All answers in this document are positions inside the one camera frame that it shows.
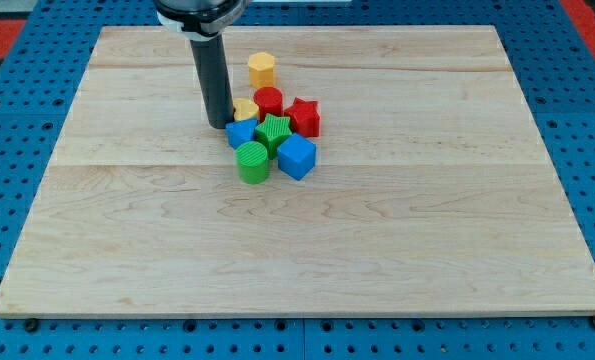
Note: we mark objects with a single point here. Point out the green star block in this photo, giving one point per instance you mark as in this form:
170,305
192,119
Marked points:
272,132

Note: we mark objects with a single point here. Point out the red cylinder block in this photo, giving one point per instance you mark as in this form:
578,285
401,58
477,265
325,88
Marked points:
269,101

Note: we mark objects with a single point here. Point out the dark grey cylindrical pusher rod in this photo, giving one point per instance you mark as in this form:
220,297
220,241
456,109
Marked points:
212,71

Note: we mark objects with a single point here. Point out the yellow hexagon block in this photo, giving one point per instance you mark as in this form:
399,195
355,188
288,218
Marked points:
261,68

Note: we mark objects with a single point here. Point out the red star block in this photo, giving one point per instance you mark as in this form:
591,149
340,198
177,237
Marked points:
304,117

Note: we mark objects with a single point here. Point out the yellow heart block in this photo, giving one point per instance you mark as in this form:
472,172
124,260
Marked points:
245,109

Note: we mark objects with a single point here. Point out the blue cube block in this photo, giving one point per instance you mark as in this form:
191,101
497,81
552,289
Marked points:
297,156

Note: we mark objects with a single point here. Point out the blue triangle block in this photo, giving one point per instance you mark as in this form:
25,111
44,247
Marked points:
240,132

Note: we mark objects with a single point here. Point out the green cylinder block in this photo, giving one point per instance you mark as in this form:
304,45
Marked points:
253,162

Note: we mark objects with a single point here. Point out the light wooden board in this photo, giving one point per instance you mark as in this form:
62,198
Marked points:
433,194

